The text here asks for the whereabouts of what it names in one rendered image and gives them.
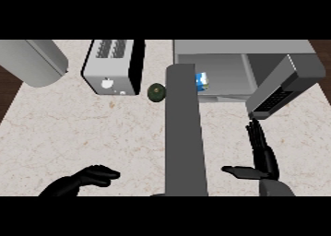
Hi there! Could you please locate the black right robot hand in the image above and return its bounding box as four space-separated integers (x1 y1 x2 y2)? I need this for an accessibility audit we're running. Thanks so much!
221 118 281 181

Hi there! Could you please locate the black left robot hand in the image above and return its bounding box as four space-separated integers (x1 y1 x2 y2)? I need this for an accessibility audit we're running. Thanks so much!
39 164 122 197

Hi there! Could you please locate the grey microwave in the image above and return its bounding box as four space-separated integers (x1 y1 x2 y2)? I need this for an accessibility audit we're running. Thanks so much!
173 40 327 121

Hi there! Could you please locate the blue and white milk carton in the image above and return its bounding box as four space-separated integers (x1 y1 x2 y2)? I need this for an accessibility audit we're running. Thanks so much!
194 72 212 92

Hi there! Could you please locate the dark green avocado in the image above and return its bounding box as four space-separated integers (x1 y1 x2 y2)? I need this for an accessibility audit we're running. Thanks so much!
147 82 168 103

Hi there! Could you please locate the silver toaster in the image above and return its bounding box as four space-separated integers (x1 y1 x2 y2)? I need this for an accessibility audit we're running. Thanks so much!
80 40 148 97

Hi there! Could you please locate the pale grey rounded appliance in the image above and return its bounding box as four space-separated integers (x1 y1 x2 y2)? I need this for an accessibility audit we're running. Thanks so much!
0 40 70 89

